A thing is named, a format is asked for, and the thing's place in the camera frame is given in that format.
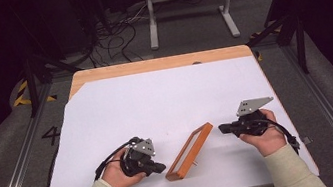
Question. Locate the small grey table clip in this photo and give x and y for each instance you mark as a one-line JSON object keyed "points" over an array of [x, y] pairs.
{"points": [[307, 140]]}

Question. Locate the person's left hand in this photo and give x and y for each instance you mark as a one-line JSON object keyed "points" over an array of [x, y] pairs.
{"points": [[117, 179]]}

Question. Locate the orange wooden picture frame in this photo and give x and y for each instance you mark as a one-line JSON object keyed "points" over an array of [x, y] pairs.
{"points": [[194, 154]]}

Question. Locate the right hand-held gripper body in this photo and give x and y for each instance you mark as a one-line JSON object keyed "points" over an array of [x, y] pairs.
{"points": [[250, 124]]}

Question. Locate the white paper sheet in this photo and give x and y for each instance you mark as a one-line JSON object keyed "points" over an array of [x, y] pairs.
{"points": [[162, 104]]}

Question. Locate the dark computer tower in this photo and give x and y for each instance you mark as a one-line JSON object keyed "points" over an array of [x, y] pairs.
{"points": [[71, 24]]}

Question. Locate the person's right hand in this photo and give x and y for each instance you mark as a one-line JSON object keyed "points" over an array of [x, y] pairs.
{"points": [[268, 143]]}

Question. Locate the yellow black hazard tape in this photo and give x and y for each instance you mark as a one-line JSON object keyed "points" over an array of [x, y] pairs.
{"points": [[21, 96], [266, 32]]}

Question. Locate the black metal frame stand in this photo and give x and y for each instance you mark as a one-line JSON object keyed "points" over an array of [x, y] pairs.
{"points": [[299, 42], [30, 84]]}

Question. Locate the wooden table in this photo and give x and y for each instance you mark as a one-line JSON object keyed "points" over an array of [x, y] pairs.
{"points": [[150, 65]]}

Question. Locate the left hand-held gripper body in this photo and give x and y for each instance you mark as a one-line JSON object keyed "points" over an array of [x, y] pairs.
{"points": [[137, 157]]}

